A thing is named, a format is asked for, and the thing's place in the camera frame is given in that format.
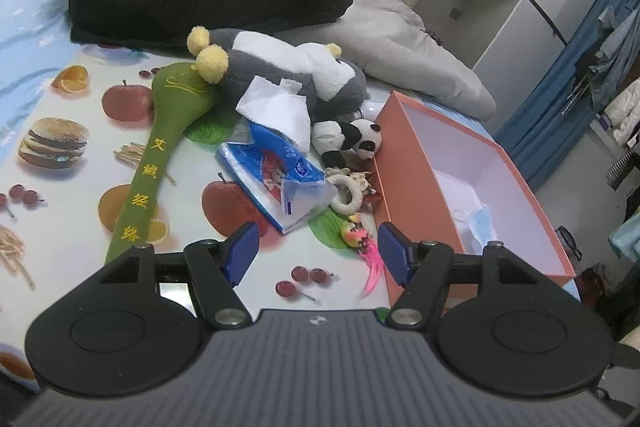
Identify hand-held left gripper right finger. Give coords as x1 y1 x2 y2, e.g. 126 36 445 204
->
377 222 538 329

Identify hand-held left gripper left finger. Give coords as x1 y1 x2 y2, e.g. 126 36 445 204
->
100 222 261 330

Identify orange box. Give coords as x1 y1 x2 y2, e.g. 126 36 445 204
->
372 90 577 309

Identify blue tissue packet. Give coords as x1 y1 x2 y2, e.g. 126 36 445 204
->
217 119 339 236

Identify white tissue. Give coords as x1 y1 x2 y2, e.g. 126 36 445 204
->
235 75 314 154

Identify pink feather toy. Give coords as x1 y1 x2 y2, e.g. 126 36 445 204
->
340 214 387 299

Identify blue face mask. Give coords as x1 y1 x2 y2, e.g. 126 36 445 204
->
454 203 494 254

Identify panda plush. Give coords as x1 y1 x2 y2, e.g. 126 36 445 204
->
312 118 384 170

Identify green plush massage hammer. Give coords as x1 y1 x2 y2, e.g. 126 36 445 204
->
104 62 222 266

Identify black glasses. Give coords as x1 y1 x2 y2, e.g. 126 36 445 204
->
554 225 584 261

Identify food printed mat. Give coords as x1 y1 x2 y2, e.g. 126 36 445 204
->
0 41 401 390

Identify grey penguin plush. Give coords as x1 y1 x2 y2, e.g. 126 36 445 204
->
187 25 372 122

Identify grey duvet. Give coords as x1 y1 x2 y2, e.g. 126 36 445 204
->
332 0 497 118

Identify blue curtain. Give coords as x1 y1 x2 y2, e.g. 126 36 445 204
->
494 0 640 194

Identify white garment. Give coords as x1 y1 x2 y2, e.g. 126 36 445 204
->
604 82 640 146

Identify denim clothing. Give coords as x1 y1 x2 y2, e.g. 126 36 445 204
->
586 6 640 110

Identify light blue bedsheet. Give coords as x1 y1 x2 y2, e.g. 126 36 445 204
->
0 0 83 120

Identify white ring toy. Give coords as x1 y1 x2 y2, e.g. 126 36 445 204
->
327 172 377 216

